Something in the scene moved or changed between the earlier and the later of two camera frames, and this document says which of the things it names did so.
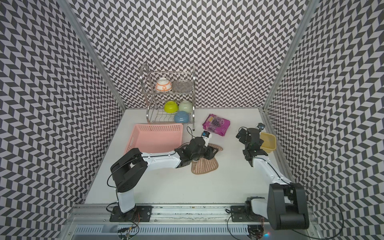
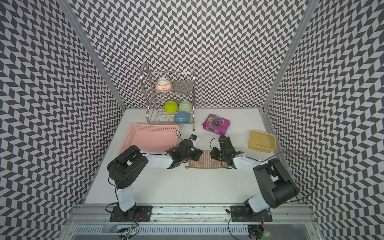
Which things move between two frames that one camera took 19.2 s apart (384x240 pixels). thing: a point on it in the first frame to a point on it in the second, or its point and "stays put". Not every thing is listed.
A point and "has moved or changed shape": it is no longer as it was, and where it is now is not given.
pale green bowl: [185, 105] stays put
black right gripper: [243, 137] to [213, 155]
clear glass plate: [182, 86] stays put
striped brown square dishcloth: [204, 165] has moved or changed shape
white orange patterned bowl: [163, 85] stays put
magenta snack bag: [216, 124] stays put
